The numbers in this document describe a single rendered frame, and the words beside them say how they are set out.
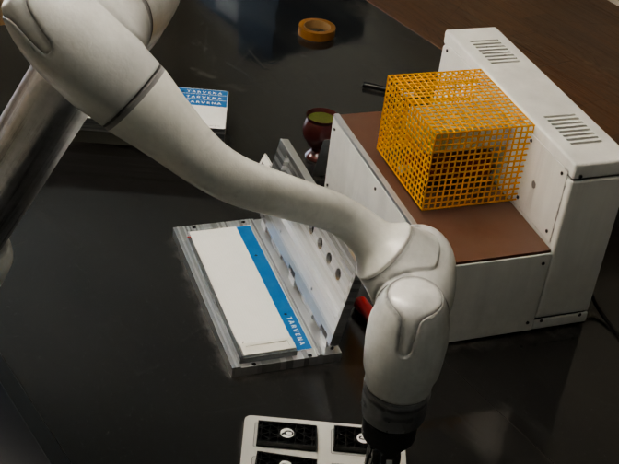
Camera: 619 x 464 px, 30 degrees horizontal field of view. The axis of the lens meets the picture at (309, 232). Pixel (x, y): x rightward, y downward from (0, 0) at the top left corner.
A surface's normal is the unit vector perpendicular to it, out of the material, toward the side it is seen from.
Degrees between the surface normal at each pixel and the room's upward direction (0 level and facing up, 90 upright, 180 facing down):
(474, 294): 90
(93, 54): 63
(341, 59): 0
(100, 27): 41
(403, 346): 81
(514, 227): 0
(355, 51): 0
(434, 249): 31
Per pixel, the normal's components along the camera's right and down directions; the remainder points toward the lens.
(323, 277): -0.90, -0.05
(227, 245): 0.10, -0.82
